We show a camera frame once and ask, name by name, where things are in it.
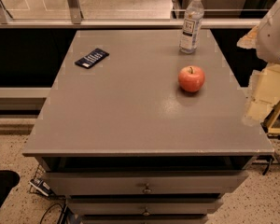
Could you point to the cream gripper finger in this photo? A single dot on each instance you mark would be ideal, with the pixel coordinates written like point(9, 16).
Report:
point(263, 94)

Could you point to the clear plastic water bottle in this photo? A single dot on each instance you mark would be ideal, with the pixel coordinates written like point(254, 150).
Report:
point(191, 26)

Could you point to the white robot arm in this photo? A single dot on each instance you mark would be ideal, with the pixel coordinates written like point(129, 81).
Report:
point(265, 37)

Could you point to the red apple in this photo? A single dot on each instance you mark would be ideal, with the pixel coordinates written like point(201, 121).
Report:
point(191, 78)

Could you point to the top grey drawer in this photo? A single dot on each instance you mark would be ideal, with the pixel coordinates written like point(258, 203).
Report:
point(138, 183)

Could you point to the grey drawer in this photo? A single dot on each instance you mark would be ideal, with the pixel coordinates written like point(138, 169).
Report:
point(138, 183)
point(145, 207)

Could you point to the grey drawer cabinet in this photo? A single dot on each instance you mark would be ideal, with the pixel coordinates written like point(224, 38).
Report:
point(129, 114)

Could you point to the middle grey drawer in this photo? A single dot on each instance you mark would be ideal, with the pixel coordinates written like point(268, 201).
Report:
point(145, 207)

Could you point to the blue white device on floor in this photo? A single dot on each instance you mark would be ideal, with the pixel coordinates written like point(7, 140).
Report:
point(41, 186)

